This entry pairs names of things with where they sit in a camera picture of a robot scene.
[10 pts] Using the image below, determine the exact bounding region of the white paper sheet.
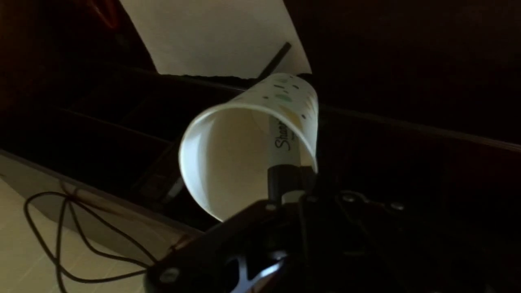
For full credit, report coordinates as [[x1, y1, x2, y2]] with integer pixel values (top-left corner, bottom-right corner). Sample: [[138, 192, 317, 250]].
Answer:
[[118, 0, 314, 81]]

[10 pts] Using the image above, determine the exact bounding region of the tangled black cable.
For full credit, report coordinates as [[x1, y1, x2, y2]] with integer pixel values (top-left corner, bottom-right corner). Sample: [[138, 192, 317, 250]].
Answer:
[[22, 185, 159, 286]]

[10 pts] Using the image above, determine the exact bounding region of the black capped marker pen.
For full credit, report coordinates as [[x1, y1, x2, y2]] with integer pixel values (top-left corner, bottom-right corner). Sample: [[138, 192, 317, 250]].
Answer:
[[266, 115, 305, 170]]

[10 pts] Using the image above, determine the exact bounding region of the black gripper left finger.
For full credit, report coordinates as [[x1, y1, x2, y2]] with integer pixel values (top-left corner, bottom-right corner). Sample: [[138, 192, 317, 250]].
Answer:
[[266, 162, 317, 206]]

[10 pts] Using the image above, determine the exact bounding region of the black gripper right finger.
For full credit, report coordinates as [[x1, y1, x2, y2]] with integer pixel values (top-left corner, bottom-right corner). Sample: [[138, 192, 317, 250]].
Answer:
[[315, 156, 351, 206]]

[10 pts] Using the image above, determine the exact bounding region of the white dotted paper cup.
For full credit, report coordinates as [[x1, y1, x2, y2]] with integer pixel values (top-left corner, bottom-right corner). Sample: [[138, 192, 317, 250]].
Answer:
[[177, 71, 322, 224]]

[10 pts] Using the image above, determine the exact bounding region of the dark wooden secretary desk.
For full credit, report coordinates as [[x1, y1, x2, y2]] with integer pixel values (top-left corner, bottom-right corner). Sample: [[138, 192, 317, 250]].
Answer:
[[0, 0, 521, 293]]

